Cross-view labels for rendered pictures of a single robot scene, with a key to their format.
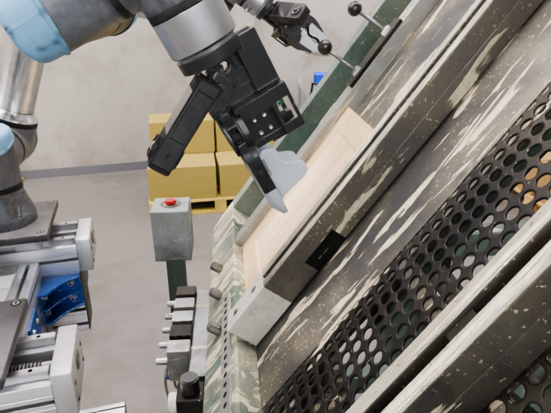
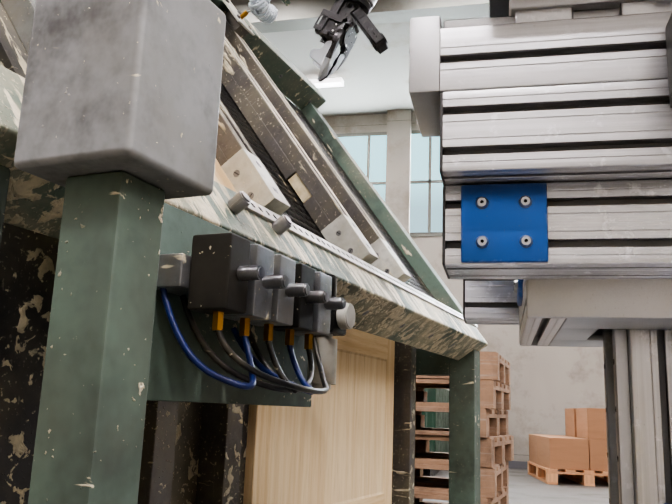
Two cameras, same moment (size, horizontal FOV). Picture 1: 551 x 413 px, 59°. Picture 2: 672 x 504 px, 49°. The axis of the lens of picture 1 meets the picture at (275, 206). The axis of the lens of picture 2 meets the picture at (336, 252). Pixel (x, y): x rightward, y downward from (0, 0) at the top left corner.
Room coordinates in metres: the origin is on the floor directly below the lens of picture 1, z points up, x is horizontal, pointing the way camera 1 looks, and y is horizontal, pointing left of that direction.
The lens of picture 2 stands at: (1.91, 0.80, 0.57)
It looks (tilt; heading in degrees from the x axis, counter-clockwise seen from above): 12 degrees up; 209
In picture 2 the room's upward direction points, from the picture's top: 2 degrees clockwise
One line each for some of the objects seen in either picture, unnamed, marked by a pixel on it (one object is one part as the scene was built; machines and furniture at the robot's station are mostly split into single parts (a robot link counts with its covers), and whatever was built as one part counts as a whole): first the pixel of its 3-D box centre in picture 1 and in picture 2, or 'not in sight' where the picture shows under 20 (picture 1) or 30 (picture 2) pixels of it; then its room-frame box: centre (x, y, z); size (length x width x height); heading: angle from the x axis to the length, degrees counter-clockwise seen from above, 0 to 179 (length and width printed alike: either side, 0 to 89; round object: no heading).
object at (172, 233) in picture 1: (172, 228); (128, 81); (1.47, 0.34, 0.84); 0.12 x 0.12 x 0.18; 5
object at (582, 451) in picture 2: not in sight; (574, 443); (-5.48, -0.63, 0.33); 1.15 x 0.80 x 0.66; 18
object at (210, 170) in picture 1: (215, 159); not in sight; (3.84, 0.49, 0.32); 1.13 x 0.78 x 0.65; 107
